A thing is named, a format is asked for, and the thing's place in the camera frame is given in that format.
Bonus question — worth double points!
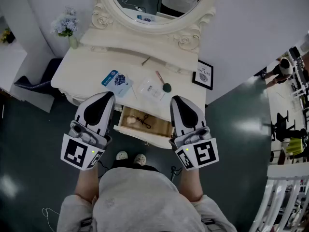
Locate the metal tweezers with pink tip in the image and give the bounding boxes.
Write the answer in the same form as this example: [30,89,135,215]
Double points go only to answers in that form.
[155,70,166,85]

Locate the clear plastic packet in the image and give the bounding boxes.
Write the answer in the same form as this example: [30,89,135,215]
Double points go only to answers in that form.
[137,77,166,102]

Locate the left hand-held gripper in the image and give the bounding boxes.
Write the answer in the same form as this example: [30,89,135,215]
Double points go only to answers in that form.
[60,91,116,171]

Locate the person's black trousers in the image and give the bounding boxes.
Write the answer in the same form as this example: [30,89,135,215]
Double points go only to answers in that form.
[111,159,160,173]

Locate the navy upholstered chair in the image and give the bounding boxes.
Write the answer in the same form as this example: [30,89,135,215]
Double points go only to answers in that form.
[14,58,64,95]

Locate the yellow flowers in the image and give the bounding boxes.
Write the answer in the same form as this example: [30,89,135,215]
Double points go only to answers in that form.
[0,27,15,44]

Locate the blue flower bouquet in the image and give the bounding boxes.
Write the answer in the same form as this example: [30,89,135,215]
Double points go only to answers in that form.
[50,6,80,37]

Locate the white stair railing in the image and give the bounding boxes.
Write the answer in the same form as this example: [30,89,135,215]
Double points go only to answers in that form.
[250,169,309,232]

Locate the yellow-green chair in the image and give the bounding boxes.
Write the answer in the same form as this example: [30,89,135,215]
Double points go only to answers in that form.
[286,136,305,155]

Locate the white dressing table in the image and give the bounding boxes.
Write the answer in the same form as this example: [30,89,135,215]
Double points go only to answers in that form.
[50,24,208,149]

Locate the person's grey shirt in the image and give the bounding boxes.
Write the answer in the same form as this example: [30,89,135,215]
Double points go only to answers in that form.
[56,167,239,232]

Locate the white floor cable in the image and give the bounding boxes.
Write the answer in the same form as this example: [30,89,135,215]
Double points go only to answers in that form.
[42,207,60,232]

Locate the person's right forearm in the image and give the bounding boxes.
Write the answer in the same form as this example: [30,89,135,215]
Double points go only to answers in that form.
[180,167,203,203]

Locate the black framed picture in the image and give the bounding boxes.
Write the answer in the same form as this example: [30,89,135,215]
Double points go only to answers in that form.
[192,59,214,91]

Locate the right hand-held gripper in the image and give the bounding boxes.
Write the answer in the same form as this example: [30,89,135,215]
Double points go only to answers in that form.
[169,95,220,171]

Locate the black office chair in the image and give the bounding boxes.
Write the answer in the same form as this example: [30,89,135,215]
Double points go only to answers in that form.
[270,110,308,143]

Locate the wooden drawer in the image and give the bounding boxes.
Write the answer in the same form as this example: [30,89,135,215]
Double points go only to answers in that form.
[113,105,175,149]

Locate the pale green vase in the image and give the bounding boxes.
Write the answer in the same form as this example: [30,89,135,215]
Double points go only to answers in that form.
[68,35,79,50]

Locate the person's left forearm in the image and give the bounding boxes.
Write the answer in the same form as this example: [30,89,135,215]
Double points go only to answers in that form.
[74,164,101,204]

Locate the oval cream framed mirror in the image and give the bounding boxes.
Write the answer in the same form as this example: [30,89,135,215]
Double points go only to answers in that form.
[90,0,218,52]

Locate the blue face mask packet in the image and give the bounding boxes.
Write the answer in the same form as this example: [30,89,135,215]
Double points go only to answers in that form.
[101,69,134,98]

